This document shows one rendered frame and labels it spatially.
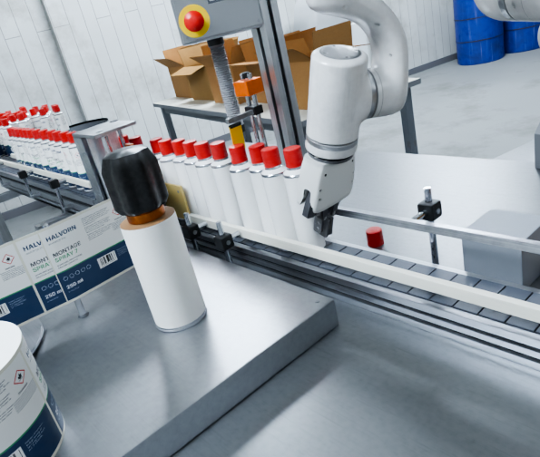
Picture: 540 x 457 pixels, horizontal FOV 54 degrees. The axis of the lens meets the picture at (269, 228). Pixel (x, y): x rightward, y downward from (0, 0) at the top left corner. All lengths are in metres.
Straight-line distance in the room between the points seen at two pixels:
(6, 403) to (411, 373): 0.51
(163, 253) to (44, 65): 4.76
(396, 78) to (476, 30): 6.64
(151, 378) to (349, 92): 0.50
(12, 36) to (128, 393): 4.88
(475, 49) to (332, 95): 6.74
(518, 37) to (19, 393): 7.55
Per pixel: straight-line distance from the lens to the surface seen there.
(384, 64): 0.85
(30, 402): 0.72
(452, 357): 0.79
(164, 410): 0.74
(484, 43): 7.49
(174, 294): 0.85
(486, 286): 0.85
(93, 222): 1.02
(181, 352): 0.83
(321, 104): 0.80
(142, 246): 0.82
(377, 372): 0.78
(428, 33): 7.86
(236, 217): 1.15
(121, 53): 5.66
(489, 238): 0.81
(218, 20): 1.10
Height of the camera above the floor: 1.33
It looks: 23 degrees down
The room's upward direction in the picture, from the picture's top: 14 degrees counter-clockwise
